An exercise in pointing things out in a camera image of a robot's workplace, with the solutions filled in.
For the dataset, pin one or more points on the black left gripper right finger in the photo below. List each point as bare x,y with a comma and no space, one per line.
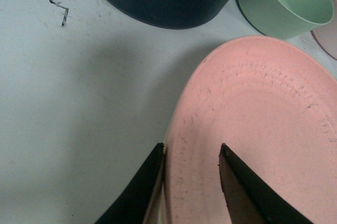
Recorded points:
248,198

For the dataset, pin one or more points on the pink bowl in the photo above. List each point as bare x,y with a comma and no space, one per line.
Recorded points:
326,35

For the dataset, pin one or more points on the pink plate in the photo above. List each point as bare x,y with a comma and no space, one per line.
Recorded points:
275,107

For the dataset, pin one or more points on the green bowl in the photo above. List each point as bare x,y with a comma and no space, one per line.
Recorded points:
285,19

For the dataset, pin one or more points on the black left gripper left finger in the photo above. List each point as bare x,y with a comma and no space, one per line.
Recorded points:
140,200

